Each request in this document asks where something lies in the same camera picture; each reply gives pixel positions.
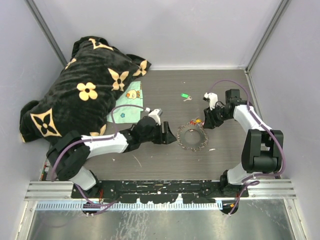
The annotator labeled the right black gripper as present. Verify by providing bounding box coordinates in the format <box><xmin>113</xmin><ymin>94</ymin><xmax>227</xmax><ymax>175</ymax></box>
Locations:
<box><xmin>203</xmin><ymin>104</ymin><xmax>232</xmax><ymax>130</ymax></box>

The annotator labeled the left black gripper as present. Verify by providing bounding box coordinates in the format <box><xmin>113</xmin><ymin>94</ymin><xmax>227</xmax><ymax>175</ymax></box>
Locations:
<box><xmin>140</xmin><ymin>121</ymin><xmax>176</xmax><ymax>145</ymax></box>

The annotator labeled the red key tags bunch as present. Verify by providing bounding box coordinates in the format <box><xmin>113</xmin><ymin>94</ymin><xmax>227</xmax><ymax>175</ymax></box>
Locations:
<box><xmin>189</xmin><ymin>118</ymin><xmax>203</xmax><ymax>125</ymax></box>

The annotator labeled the large keyring with small rings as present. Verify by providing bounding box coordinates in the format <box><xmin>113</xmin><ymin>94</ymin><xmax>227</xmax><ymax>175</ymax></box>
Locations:
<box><xmin>176</xmin><ymin>124</ymin><xmax>209</xmax><ymax>152</ymax></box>

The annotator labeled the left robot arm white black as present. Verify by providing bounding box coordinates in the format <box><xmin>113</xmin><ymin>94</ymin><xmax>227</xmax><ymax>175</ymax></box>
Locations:
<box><xmin>46</xmin><ymin>116</ymin><xmax>177</xmax><ymax>198</ymax></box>

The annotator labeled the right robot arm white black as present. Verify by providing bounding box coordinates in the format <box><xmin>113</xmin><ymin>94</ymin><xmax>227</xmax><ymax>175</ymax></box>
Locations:
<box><xmin>203</xmin><ymin>89</ymin><xmax>284</xmax><ymax>197</ymax></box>

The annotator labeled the green key tag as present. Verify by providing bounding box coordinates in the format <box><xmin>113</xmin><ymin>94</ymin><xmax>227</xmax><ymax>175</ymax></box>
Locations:
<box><xmin>180</xmin><ymin>93</ymin><xmax>189</xmax><ymax>98</ymax></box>

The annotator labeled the mint green cartoon cloth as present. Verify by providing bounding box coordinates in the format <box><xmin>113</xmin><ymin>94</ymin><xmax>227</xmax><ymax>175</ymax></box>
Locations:
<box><xmin>106</xmin><ymin>80</ymin><xmax>145</xmax><ymax>124</ymax></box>

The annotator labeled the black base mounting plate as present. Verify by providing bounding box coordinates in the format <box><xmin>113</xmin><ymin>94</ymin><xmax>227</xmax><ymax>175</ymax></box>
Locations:
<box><xmin>84</xmin><ymin>180</ymin><xmax>244</xmax><ymax>204</ymax></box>

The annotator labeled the black floral plush blanket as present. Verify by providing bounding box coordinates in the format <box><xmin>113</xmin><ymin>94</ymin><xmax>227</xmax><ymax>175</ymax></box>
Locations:
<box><xmin>19</xmin><ymin>36</ymin><xmax>152</xmax><ymax>145</ymax></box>

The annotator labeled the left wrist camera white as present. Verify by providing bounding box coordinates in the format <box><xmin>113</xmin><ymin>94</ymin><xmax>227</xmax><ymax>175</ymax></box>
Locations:
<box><xmin>144</xmin><ymin>107</ymin><xmax>163</xmax><ymax>126</ymax></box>

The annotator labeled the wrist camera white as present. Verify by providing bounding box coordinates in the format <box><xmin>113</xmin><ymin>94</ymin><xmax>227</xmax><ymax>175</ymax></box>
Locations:
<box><xmin>144</xmin><ymin>107</ymin><xmax>163</xmax><ymax>126</ymax></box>
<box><xmin>203</xmin><ymin>92</ymin><xmax>218</xmax><ymax>110</ymax></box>

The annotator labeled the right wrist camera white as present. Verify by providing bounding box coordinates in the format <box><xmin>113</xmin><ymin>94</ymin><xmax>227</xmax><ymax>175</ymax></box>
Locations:
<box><xmin>203</xmin><ymin>92</ymin><xmax>218</xmax><ymax>110</ymax></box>

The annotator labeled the aluminium rail with slotted duct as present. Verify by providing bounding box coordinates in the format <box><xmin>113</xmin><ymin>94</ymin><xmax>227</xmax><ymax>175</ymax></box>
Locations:
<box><xmin>23</xmin><ymin>178</ymin><xmax>297</xmax><ymax>211</ymax></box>

